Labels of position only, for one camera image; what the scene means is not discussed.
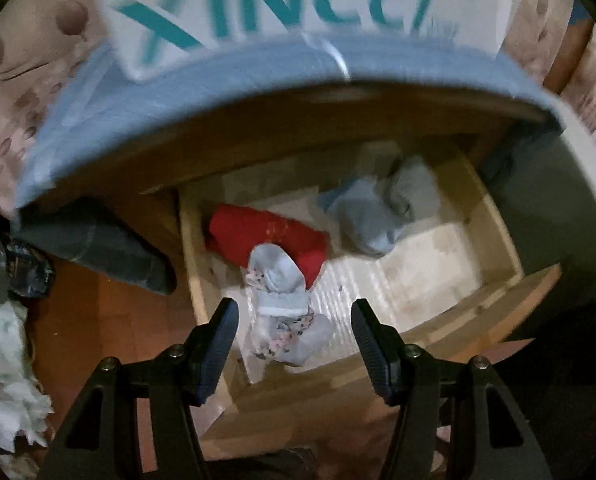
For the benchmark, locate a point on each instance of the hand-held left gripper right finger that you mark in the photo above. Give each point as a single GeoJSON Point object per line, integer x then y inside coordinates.
{"type": "Point", "coordinates": [372, 350]}

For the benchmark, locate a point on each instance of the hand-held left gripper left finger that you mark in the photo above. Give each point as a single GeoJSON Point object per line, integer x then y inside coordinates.
{"type": "Point", "coordinates": [218, 345]}

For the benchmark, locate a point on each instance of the light grey patterned sock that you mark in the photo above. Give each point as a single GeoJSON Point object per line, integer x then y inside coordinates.
{"type": "Point", "coordinates": [288, 340]}

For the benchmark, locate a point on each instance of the pale blue small underwear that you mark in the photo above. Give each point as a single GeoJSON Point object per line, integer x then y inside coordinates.
{"type": "Point", "coordinates": [278, 280]}

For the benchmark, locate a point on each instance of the wooden drawer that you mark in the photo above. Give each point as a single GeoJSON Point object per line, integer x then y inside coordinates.
{"type": "Point", "coordinates": [427, 260]}

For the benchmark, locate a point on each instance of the red underwear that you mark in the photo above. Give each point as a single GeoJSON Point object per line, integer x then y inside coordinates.
{"type": "Point", "coordinates": [258, 230]}

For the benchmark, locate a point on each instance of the blue-grey sock pair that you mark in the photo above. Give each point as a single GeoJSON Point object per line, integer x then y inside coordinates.
{"type": "Point", "coordinates": [367, 220]}

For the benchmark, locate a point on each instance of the grey checked cloth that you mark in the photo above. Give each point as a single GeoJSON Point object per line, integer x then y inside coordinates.
{"type": "Point", "coordinates": [23, 270]}

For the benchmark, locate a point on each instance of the white crumpled cloth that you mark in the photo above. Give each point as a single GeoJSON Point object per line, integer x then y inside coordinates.
{"type": "Point", "coordinates": [3, 385]}

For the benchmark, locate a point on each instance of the blue checked tablecloth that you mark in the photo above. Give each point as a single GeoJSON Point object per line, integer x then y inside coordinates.
{"type": "Point", "coordinates": [278, 65]}

